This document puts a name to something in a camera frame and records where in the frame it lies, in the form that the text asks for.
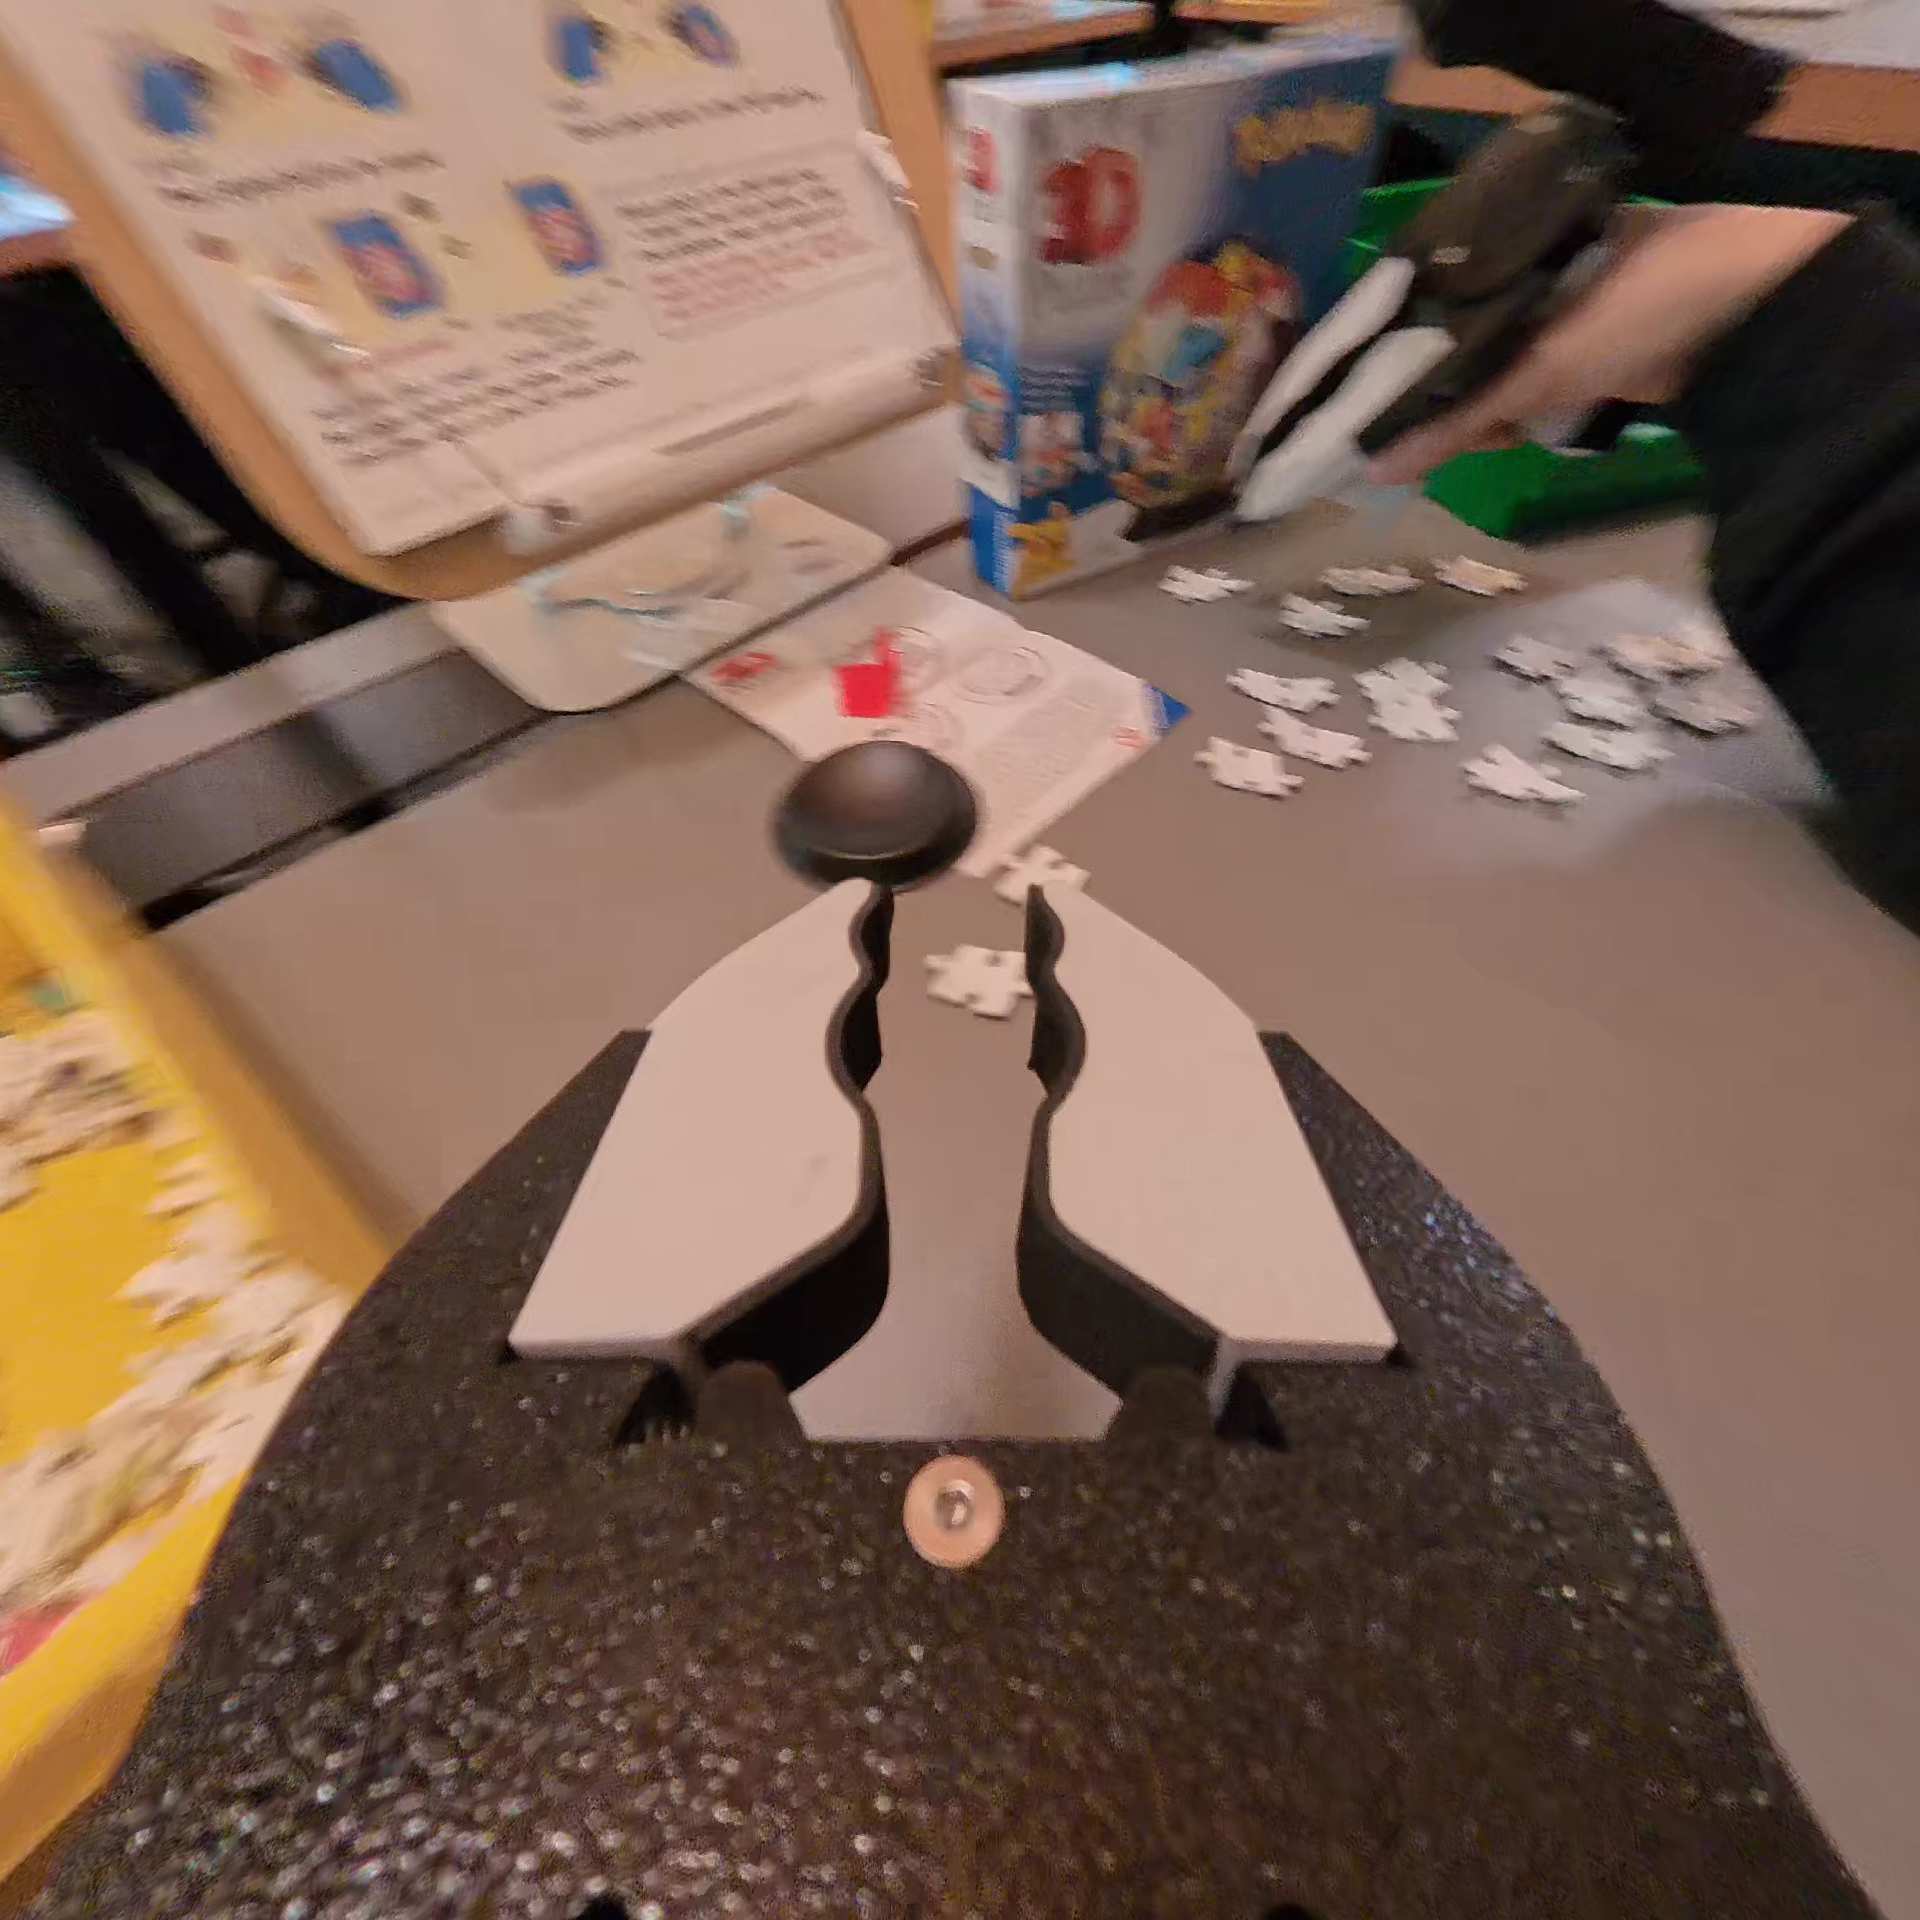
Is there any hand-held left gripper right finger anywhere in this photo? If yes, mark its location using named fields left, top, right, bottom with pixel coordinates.
left=1016, top=886, right=1400, bottom=1393

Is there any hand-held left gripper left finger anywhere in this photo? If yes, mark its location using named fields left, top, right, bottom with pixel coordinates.
left=508, top=880, right=897, bottom=1394

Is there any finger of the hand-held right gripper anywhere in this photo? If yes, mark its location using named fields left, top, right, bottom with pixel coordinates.
left=1255, top=257, right=1422, bottom=449
left=1229, top=329, right=1462, bottom=525

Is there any spread of white puzzle pieces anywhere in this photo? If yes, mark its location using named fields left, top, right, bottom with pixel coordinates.
left=920, top=552, right=1766, bottom=1024

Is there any person's right forearm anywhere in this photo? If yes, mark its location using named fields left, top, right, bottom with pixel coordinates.
left=1702, top=202, right=1920, bottom=917

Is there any blue puzzle box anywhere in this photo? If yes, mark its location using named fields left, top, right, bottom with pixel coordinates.
left=944, top=33, right=1405, bottom=601

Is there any person's right hand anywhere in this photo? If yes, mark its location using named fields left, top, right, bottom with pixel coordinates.
left=1368, top=209, right=1856, bottom=490

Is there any green plastic bin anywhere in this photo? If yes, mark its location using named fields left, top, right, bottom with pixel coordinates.
left=1342, top=177, right=1706, bottom=544

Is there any wooden shelf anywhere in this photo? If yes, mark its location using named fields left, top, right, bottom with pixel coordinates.
left=927, top=0, right=1920, bottom=155

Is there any black dome stand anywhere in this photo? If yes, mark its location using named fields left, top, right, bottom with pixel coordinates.
left=768, top=742, right=980, bottom=893

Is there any folded paper leaflet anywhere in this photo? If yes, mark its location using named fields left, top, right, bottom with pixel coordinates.
left=688, top=574, right=1190, bottom=883

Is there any heap of jigsaw pieces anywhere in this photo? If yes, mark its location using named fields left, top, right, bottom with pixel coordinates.
left=0, top=977, right=354, bottom=1630

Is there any clear plastic bag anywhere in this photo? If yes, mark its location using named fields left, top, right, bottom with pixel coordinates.
left=525, top=493, right=840, bottom=666

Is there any yellow cardboard tray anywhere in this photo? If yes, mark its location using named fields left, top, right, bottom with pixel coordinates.
left=0, top=795, right=396, bottom=1883

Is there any wooden book stand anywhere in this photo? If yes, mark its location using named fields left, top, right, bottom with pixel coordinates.
left=0, top=0, right=965, bottom=715

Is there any printed instruction sheet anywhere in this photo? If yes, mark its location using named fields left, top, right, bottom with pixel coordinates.
left=0, top=0, right=961, bottom=560

